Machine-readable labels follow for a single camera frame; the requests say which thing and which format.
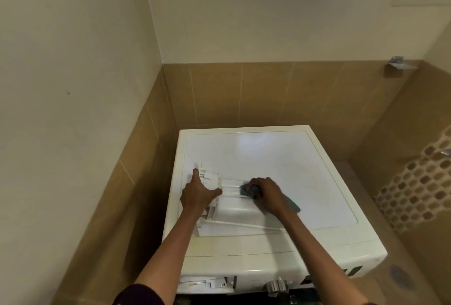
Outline person's left hand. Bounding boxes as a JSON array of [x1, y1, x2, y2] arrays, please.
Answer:
[[180, 168, 224, 212]]

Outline person's right hand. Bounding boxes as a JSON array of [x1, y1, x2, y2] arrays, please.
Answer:
[[244, 177, 295, 221]]

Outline blue cloth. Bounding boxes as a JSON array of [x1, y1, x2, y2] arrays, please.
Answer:
[[239, 181, 302, 214]]

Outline white detergent drawer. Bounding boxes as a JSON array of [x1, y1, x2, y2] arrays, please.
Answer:
[[195, 160, 288, 237]]

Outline white washing machine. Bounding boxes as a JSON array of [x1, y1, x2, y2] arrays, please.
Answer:
[[162, 125, 389, 297]]

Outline person's left forearm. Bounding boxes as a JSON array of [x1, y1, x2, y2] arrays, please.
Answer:
[[133, 207, 209, 305]]

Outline person's right forearm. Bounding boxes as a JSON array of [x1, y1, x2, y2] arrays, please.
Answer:
[[281, 212, 375, 305]]

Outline person's dark patterned left sleeve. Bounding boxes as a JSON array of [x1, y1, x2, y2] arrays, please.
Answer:
[[112, 283, 167, 305]]

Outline silver control knob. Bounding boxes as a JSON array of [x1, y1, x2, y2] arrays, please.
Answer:
[[264, 278, 290, 298]]

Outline round metal floor drain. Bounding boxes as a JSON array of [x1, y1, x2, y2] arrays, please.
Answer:
[[389, 264, 415, 290]]

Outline grey wall shelf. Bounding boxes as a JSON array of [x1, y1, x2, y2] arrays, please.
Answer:
[[385, 55, 419, 70]]

